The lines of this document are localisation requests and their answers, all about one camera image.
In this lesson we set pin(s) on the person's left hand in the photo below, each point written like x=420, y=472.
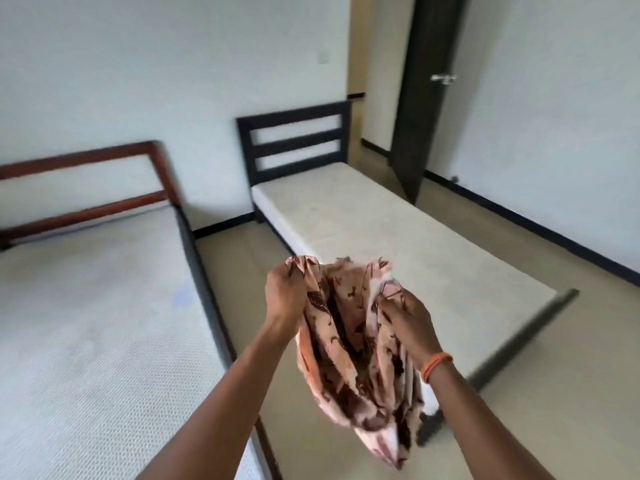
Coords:
x=287, y=299

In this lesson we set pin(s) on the person's right hand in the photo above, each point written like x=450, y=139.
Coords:
x=415, y=324

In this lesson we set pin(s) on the peach floral sheet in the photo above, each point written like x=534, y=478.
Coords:
x=350, y=369

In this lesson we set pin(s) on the black bed frame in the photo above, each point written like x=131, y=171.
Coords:
x=205, y=294

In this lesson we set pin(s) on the white honeycomb mattress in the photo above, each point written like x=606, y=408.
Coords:
x=100, y=344

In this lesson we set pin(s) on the brown wooden bed headboard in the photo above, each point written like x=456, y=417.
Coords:
x=100, y=155

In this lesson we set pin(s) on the person's left forearm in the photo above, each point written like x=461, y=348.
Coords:
x=220, y=414

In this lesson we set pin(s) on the person's right forearm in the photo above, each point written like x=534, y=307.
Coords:
x=480, y=429

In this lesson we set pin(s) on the orange wrist band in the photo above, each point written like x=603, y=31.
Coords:
x=435, y=365

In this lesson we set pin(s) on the black framed white furniture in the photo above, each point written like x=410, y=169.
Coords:
x=375, y=219

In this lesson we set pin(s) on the dark brown door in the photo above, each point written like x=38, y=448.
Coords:
x=425, y=94

